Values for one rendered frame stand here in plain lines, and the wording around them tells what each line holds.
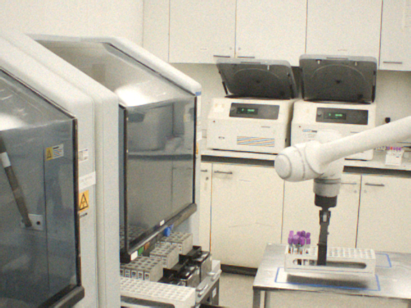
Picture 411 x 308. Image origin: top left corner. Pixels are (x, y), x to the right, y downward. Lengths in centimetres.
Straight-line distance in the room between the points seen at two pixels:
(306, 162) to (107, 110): 59
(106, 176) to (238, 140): 249
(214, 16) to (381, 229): 191
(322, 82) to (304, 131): 50
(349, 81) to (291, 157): 251
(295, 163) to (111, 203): 53
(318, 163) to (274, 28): 253
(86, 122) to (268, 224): 273
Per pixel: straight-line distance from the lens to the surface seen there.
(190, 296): 168
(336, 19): 406
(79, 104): 135
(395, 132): 165
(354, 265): 199
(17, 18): 304
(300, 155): 167
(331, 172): 181
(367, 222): 388
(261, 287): 187
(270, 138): 385
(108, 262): 156
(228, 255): 411
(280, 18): 411
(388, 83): 438
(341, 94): 425
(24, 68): 140
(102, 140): 146
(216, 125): 394
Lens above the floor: 154
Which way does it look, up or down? 10 degrees down
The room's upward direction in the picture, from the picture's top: 1 degrees clockwise
